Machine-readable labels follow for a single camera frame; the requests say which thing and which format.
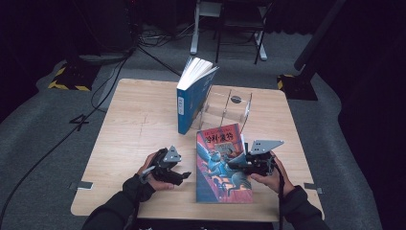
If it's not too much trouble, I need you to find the black chair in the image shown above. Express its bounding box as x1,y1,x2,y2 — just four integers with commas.
214,0,276,65

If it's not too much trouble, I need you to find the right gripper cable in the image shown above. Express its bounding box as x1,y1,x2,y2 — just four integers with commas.
271,157,285,230

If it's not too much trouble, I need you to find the person's left hand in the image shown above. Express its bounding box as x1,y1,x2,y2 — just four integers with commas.
137,152,176,192

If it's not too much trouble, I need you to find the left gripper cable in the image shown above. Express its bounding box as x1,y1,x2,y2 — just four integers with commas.
132,165,157,230

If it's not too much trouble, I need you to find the black slanted pole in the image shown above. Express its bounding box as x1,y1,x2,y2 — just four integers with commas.
294,0,348,72

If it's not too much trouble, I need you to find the black base with yellow stripes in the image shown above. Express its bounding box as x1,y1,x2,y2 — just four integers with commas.
276,74,319,102
47,57,102,92

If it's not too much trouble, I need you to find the grey flat stand base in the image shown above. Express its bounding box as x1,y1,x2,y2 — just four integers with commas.
79,52,130,65

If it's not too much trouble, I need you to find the tangle of cables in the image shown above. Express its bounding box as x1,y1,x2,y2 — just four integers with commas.
138,23,195,49

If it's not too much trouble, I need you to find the red illustrated book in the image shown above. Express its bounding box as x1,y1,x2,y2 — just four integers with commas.
194,123,254,204

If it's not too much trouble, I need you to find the clear acrylic book rack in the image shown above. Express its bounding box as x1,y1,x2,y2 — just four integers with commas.
191,84,254,133

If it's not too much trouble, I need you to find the blue book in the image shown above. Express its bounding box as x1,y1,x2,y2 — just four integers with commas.
176,57,220,136

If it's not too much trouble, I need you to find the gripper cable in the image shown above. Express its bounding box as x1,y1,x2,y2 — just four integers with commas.
271,157,285,230
132,165,157,230

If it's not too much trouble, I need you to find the grey tape strip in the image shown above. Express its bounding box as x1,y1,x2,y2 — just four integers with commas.
303,181,324,195
69,180,94,192

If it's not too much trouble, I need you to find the black floor cable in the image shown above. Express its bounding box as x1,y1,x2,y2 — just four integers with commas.
0,47,137,224
137,46,183,78
90,58,128,113

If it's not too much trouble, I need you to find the person's right hand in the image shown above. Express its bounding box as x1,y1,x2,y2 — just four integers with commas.
250,152,295,196

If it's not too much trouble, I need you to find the white desk frame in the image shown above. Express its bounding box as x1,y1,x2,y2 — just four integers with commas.
190,0,268,61

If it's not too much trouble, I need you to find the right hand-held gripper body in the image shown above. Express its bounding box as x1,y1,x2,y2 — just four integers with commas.
244,139,285,176

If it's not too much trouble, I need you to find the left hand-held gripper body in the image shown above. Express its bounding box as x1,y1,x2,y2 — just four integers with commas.
149,146,184,186

